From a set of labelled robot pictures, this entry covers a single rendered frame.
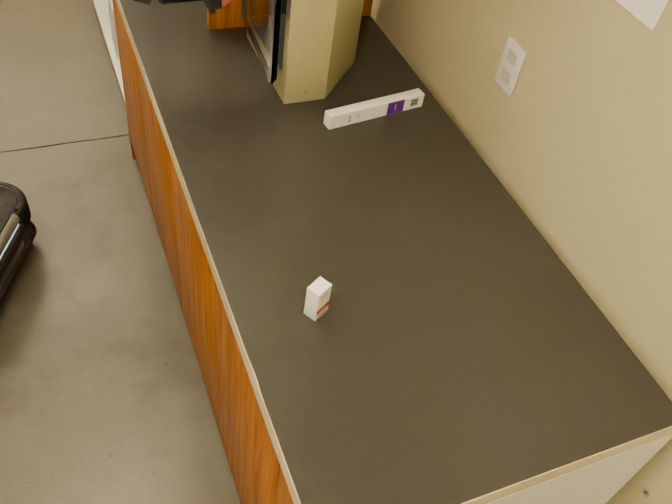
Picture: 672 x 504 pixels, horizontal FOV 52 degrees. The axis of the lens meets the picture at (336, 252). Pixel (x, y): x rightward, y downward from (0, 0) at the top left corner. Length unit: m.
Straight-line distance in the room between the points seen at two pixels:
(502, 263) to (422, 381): 0.35
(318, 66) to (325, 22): 0.12
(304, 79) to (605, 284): 0.84
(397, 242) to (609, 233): 0.42
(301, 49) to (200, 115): 0.28
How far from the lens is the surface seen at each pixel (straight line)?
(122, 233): 2.73
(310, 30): 1.65
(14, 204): 2.56
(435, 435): 1.18
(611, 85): 1.39
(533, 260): 1.49
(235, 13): 2.01
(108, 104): 3.35
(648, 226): 1.37
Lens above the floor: 1.95
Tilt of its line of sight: 47 degrees down
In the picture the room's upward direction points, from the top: 10 degrees clockwise
